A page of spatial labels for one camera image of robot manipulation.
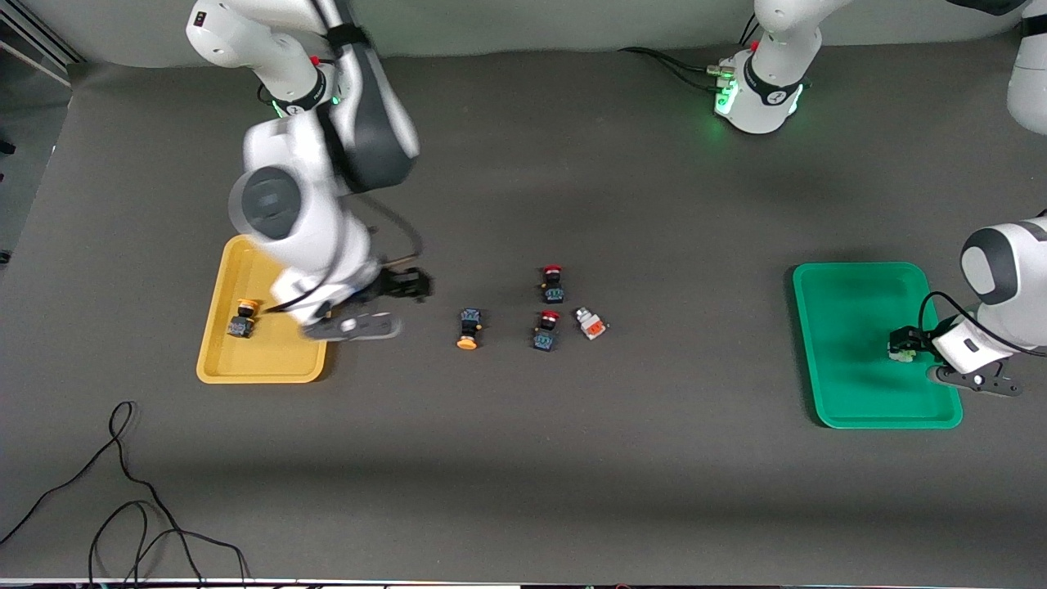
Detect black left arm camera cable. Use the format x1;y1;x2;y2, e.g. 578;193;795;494
918;290;1047;358

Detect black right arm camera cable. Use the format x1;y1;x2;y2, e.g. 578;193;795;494
262;195;426;316

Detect dark grey table cover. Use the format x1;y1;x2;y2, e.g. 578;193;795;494
0;33;1047;583

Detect yellow plastic tray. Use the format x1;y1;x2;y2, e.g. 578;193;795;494
196;235;328;384

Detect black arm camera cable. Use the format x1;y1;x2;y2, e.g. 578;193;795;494
918;290;1047;358
262;195;426;316

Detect loose black cable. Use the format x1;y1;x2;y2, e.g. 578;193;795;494
0;400;250;587

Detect aluminium frame rail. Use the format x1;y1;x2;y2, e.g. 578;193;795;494
0;15;85;88

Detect green plastic tray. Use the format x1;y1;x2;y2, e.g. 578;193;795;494
792;262;964;429

